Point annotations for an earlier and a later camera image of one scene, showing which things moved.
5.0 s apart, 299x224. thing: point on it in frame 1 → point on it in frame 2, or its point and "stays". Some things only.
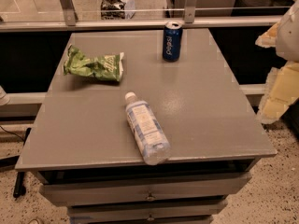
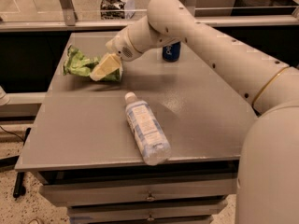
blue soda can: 173,41 stays
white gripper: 290,36 → 121,46
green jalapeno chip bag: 107,67 stays
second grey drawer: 161,209 stays
